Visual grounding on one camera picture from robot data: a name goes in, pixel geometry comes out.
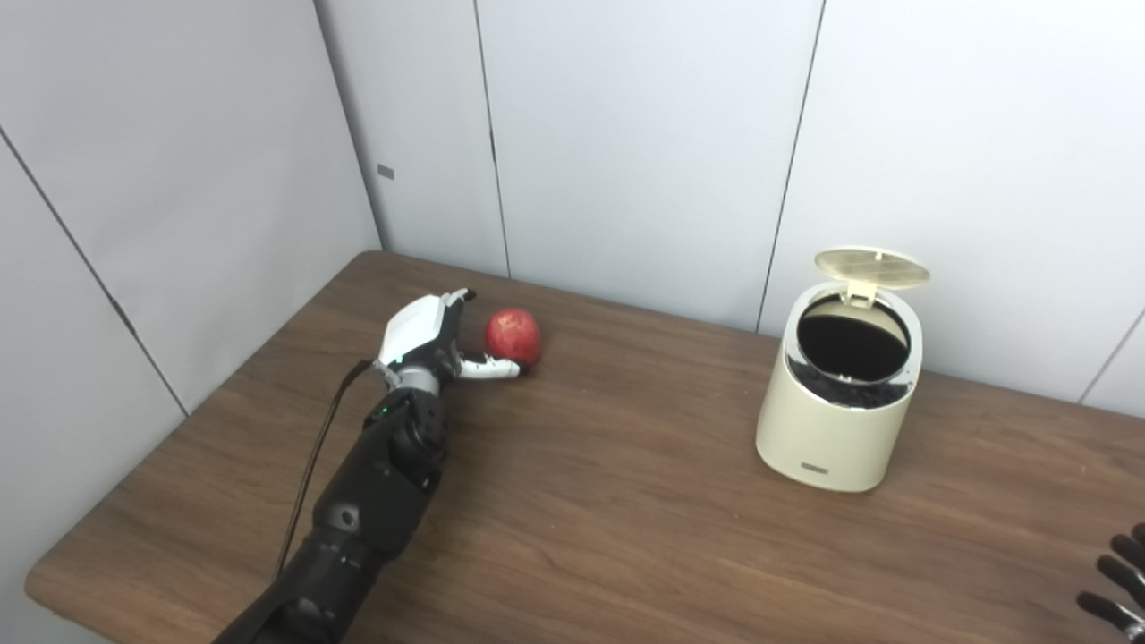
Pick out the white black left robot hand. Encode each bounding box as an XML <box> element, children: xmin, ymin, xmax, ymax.
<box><xmin>377</xmin><ymin>288</ymin><xmax>522</xmax><ymax>387</ymax></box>

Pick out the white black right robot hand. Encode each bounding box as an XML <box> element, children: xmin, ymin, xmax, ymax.
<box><xmin>1076</xmin><ymin>523</ymin><xmax>1145</xmax><ymax>640</ymax></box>

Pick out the red apple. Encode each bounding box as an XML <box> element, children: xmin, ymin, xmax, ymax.
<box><xmin>485</xmin><ymin>309</ymin><xmax>542</xmax><ymax>368</ymax></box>

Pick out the cream-colored round bin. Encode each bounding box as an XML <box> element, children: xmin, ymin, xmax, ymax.
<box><xmin>755</xmin><ymin>248</ymin><xmax>931</xmax><ymax>493</ymax></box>

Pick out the cream round bin lid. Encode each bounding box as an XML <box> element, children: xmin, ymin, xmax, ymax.
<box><xmin>814</xmin><ymin>248</ymin><xmax>931</xmax><ymax>307</ymax></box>

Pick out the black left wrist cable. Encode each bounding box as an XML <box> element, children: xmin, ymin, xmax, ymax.
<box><xmin>273</xmin><ymin>360</ymin><xmax>377</xmax><ymax>582</ymax></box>

